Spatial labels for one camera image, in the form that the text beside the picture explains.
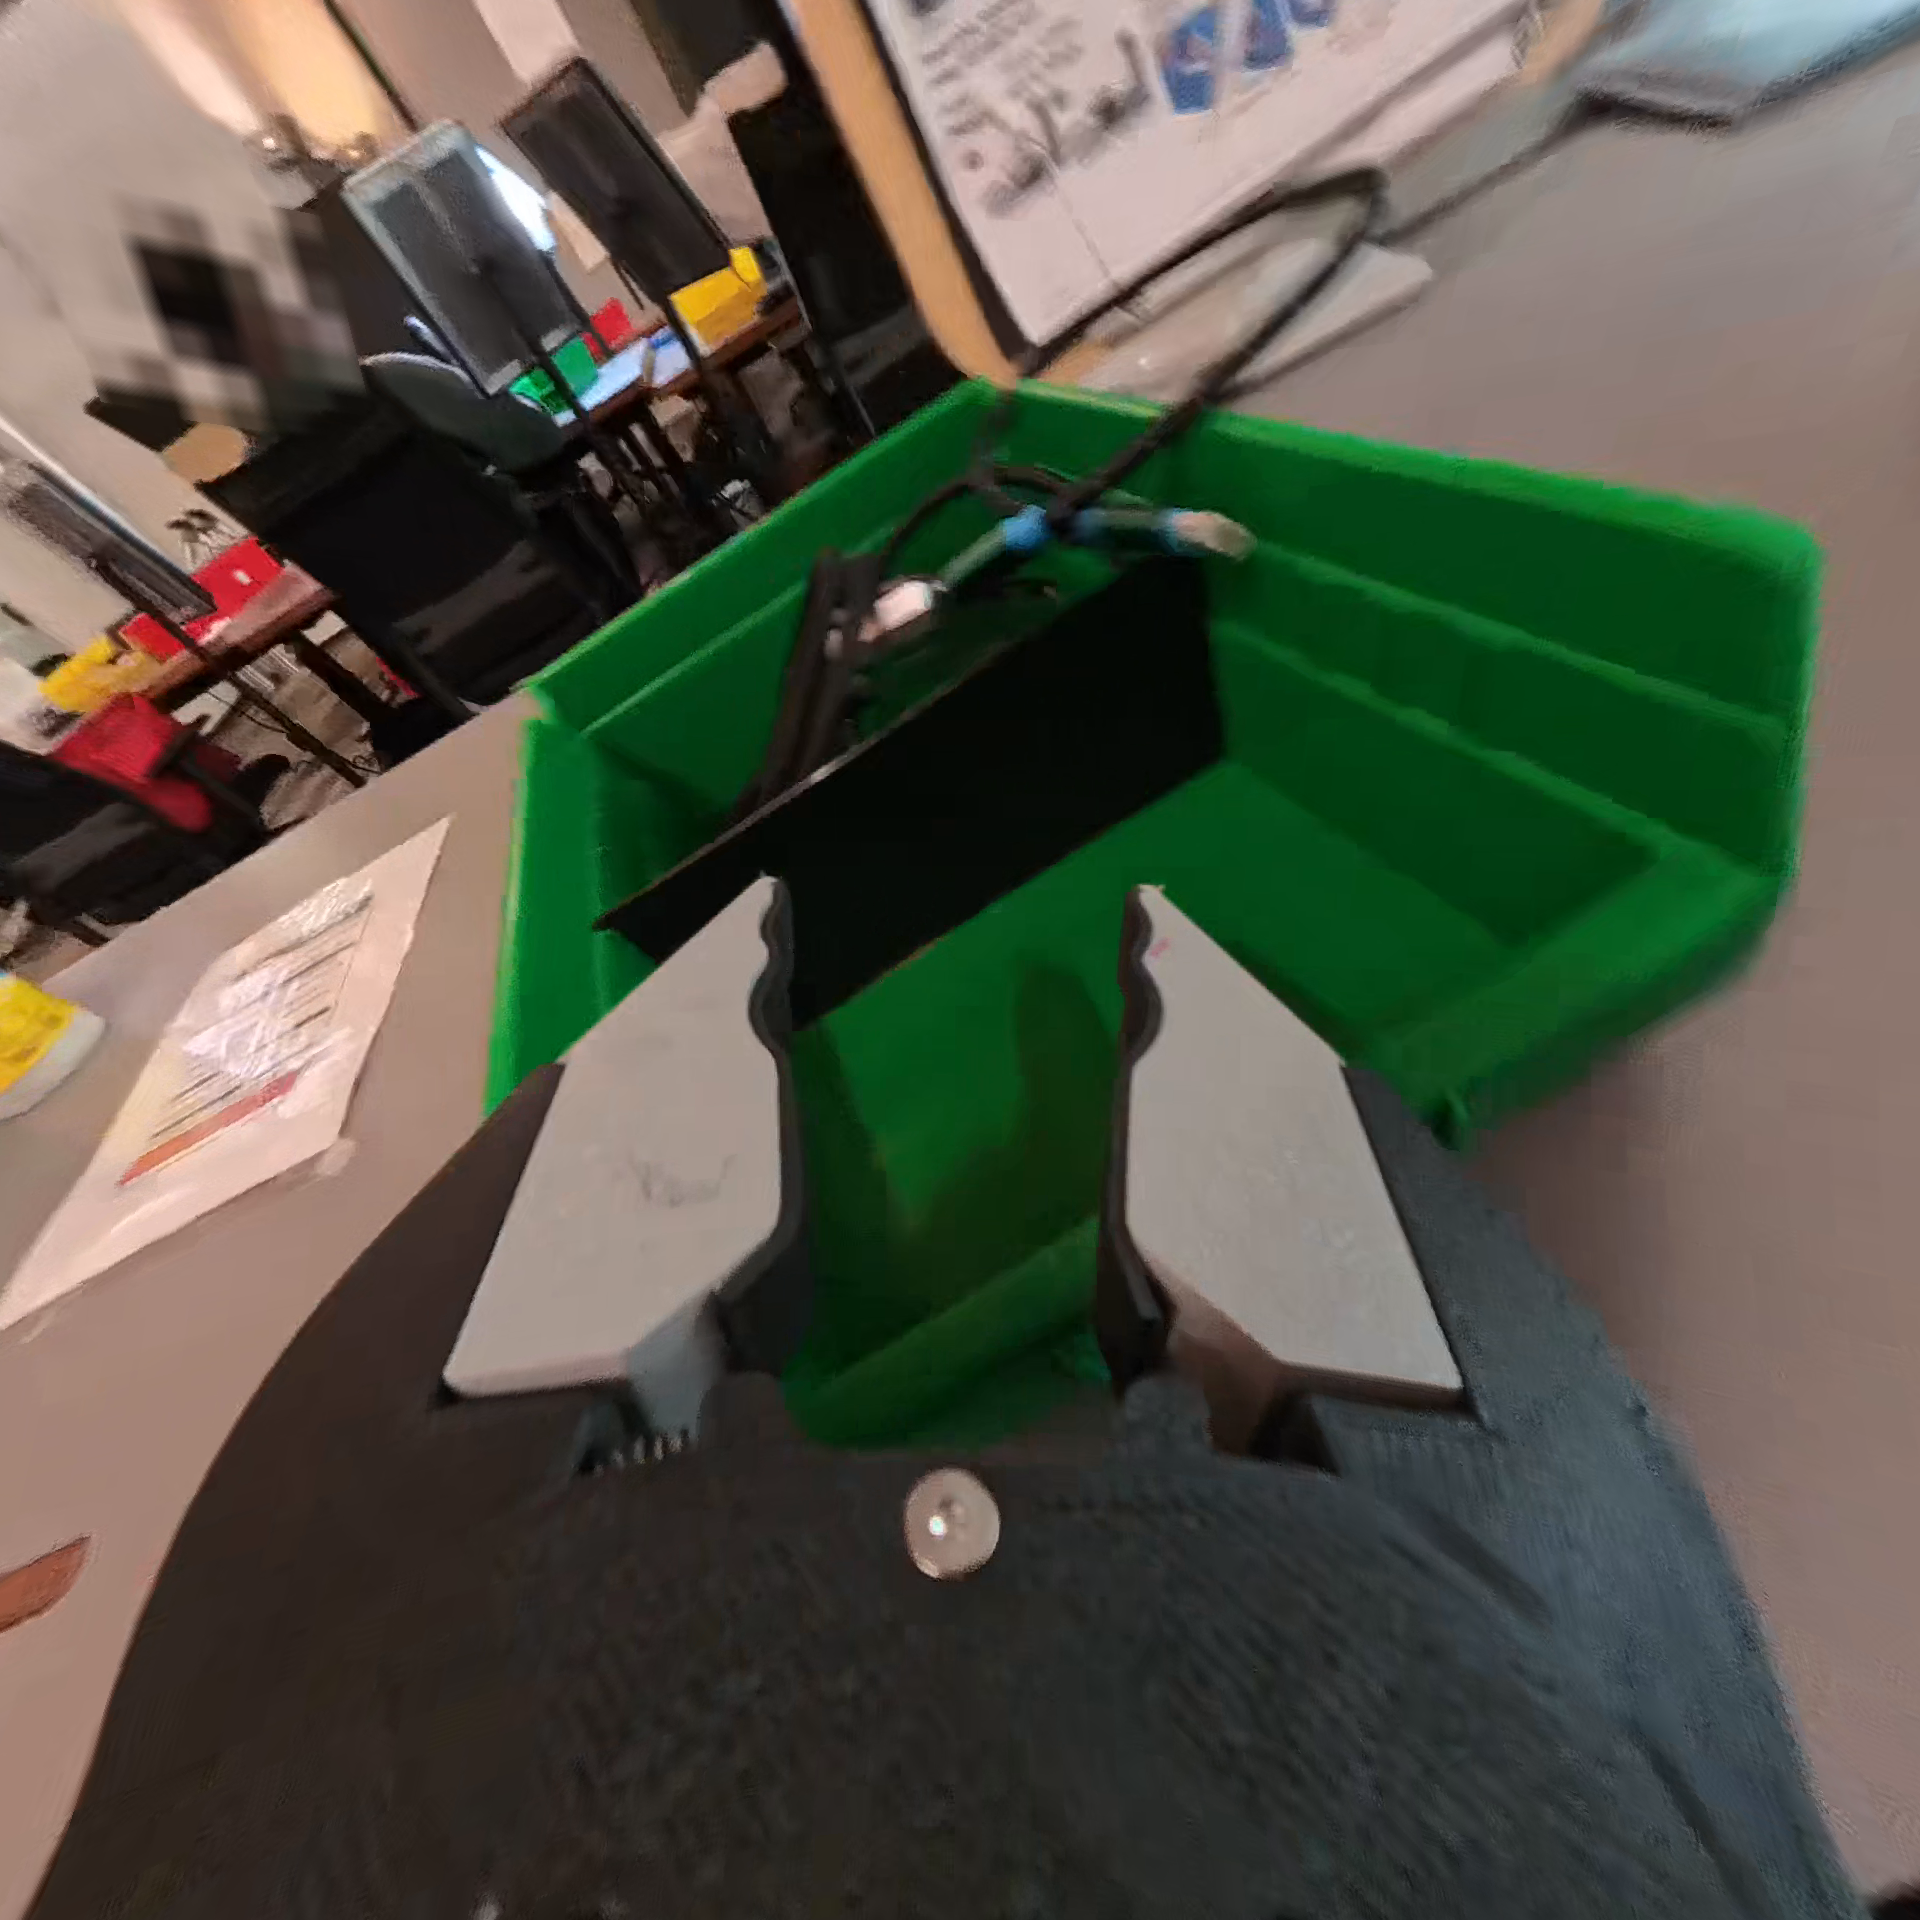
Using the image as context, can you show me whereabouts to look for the printed instruction sheet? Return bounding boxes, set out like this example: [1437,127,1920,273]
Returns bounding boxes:
[869,0,1531,348]

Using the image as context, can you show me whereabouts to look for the green storage bin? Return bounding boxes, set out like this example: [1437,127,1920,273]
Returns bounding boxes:
[485,373,1823,1454]

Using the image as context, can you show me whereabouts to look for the yellow printed packet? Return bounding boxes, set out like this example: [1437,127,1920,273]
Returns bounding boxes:
[0,971,109,1123]

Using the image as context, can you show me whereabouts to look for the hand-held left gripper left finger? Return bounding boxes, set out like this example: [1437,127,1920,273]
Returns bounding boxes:
[441,875,816,1440]

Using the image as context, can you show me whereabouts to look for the yellow bin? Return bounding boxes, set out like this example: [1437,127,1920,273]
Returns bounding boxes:
[665,245,769,343]

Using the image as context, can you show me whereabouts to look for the black chair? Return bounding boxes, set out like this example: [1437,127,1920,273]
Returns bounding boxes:
[210,420,602,707]

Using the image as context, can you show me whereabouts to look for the thin black hub cable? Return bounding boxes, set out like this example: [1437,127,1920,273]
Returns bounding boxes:
[742,545,901,820]

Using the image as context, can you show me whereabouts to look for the black bin divider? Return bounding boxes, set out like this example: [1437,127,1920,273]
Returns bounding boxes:
[591,561,1223,1030]

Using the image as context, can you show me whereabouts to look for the black braided cable green plugs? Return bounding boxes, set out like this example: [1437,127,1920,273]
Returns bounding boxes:
[914,164,1389,601]

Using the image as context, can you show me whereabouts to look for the laminated sheet red label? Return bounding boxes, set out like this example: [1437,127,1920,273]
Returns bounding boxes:
[0,816,456,1333]

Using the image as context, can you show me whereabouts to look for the grey sign on black stand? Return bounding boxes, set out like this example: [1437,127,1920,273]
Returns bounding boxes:
[342,121,597,399]

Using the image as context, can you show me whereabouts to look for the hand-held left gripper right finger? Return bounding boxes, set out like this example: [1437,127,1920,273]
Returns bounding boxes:
[1091,884,1468,1451]

